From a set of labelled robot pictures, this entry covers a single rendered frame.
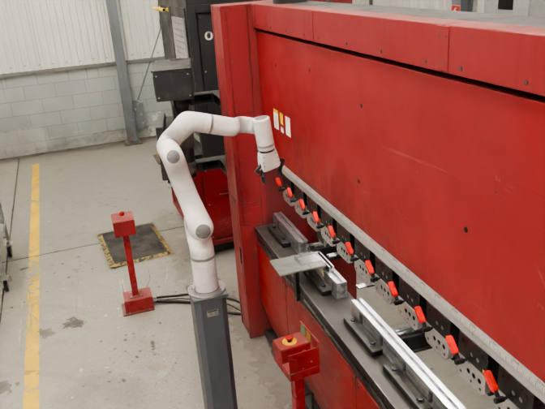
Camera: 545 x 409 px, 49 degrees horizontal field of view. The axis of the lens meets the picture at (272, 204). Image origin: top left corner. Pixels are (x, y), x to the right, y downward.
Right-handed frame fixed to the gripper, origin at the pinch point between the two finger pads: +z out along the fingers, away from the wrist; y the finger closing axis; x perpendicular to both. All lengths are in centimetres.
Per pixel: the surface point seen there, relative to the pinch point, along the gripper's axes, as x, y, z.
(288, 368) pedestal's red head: 39, 31, 78
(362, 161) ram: 56, -14, -19
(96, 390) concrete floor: -95, 106, 141
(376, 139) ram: 68, -12, -32
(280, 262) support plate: -8, 1, 53
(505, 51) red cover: 137, 0, -76
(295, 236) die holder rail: -36, -27, 61
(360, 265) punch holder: 54, -7, 31
